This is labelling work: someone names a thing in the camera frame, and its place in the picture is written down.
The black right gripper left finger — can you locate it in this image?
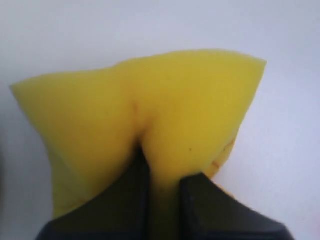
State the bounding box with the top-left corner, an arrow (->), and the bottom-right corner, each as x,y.
36,148 -> 150,240

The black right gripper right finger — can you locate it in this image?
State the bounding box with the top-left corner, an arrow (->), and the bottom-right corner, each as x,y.
179,174 -> 293,240

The yellow sponge block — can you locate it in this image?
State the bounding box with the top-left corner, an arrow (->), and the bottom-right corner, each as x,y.
9,48 -> 268,220

